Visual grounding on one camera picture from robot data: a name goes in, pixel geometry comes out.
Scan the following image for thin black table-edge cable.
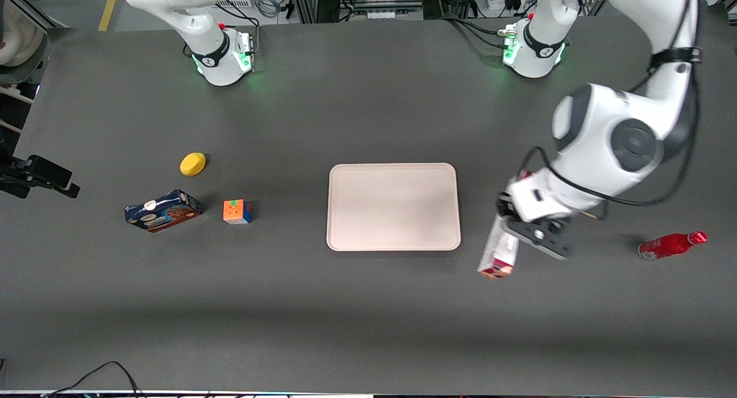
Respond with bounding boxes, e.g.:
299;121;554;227
40;361;145;398

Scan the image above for black right arm base cable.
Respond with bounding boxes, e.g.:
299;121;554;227
183;0;261;59

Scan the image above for beige rectangular tray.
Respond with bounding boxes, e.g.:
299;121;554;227
326;162;462;252

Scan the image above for colourful puzzle cube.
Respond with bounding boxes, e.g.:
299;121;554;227
222;199;252;225

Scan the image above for black left arm base cables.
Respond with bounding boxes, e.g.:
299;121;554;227
440;15;510;50

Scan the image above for grey coiled cable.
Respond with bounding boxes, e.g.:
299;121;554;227
253;0;284;20

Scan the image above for beige chair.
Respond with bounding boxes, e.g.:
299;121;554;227
0;0;50;68

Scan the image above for red bottle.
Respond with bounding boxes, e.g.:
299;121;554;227
637;230;708;261

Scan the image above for red tartan cookie box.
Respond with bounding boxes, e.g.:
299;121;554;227
476;215;521;281

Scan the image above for yellow lemon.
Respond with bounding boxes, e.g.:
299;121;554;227
179;152;207;177

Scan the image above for blue cookie box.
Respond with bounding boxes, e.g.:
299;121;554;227
124;188;203;233

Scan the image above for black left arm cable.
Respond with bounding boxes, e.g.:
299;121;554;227
517;0;704;221

